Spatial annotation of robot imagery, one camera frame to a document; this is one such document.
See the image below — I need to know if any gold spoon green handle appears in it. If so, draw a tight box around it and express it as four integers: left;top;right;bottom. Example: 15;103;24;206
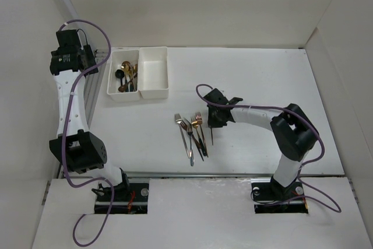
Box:
121;61;132;92
132;64;138;91
129;64;138;92

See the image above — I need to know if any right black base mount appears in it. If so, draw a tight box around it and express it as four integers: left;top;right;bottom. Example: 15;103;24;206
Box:
250;179;308;214

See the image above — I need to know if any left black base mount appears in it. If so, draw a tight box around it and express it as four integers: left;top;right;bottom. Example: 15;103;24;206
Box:
92;178;149;215

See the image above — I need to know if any gold fork green handle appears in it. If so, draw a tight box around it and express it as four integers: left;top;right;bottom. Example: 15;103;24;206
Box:
191;116;208;157

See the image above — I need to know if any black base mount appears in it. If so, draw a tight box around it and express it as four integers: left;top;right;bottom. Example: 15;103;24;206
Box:
250;179;308;214
92;178;149;215

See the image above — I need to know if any rose gold fork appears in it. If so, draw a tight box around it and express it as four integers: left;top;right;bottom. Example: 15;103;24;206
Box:
195;111;208;157

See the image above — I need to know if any black spoon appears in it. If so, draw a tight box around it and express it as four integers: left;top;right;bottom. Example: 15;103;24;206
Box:
115;69;125;86

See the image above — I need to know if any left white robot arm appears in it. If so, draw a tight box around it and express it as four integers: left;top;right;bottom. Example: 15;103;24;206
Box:
49;29;131;201

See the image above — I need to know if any dark bronze spoon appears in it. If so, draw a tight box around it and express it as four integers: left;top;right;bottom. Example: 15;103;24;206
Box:
118;73;138;92

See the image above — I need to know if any white divided utensil tray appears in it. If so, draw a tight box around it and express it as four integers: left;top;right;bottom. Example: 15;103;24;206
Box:
107;47;169;102

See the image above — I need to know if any silver fork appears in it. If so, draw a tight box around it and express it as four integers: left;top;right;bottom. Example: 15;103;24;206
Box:
186;124;195;167
174;113;191;159

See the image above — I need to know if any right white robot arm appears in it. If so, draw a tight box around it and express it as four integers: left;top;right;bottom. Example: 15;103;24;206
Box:
202;88;319;200

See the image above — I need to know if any aluminium rail frame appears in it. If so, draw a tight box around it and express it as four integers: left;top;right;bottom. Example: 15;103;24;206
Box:
57;48;111;178

